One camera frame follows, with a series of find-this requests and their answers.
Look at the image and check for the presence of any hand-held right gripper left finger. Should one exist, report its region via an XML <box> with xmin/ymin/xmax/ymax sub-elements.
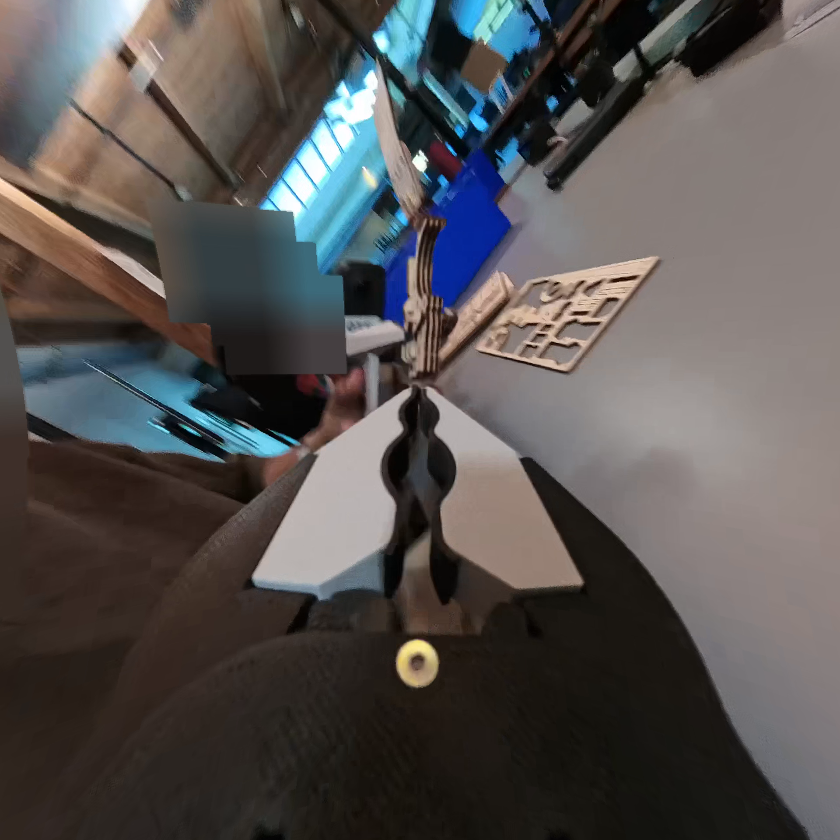
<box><xmin>252</xmin><ymin>387</ymin><xmax>412</xmax><ymax>601</ymax></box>

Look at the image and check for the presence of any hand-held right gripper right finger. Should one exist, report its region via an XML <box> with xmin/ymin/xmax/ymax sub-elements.
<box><xmin>425</xmin><ymin>387</ymin><xmax>585</xmax><ymax>605</ymax></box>

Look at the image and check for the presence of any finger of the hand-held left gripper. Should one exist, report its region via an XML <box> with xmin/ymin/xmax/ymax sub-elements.
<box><xmin>346</xmin><ymin>317</ymin><xmax>406</xmax><ymax>357</ymax></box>

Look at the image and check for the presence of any wooden puzzle model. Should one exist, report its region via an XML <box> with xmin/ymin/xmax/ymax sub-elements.
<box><xmin>399</xmin><ymin>215</ymin><xmax>460</xmax><ymax>389</ymax></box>

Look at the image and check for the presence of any wooden puzzle sheet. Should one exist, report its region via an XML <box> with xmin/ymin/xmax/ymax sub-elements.
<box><xmin>476</xmin><ymin>256</ymin><xmax>661</xmax><ymax>376</ymax></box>
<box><xmin>438</xmin><ymin>271</ymin><xmax>514</xmax><ymax>368</ymax></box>

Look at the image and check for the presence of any person's left hand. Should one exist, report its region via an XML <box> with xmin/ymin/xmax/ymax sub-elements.
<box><xmin>322</xmin><ymin>369</ymin><xmax>367</xmax><ymax>438</ymax></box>

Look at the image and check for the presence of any blue plastic bin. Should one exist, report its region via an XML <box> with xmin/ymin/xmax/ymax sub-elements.
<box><xmin>384</xmin><ymin>150</ymin><xmax>513</xmax><ymax>332</ymax></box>

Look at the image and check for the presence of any pale hanging panel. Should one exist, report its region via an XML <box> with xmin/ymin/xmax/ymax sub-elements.
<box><xmin>373</xmin><ymin>59</ymin><xmax>429</xmax><ymax>219</ymax></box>

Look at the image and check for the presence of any long black bar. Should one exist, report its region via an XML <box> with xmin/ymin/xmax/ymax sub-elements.
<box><xmin>543</xmin><ymin>79</ymin><xmax>657</xmax><ymax>193</ymax></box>

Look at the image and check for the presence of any cardboard box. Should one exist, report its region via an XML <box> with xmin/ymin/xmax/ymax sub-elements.
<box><xmin>461</xmin><ymin>38</ymin><xmax>511</xmax><ymax>94</ymax></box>

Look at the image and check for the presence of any wooden beam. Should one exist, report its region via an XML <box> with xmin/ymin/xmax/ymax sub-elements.
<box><xmin>0</xmin><ymin>174</ymin><xmax>221</xmax><ymax>368</ymax></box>

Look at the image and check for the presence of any small black box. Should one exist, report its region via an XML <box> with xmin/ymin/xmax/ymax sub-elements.
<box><xmin>676</xmin><ymin>0</ymin><xmax>785</xmax><ymax>80</ymax></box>

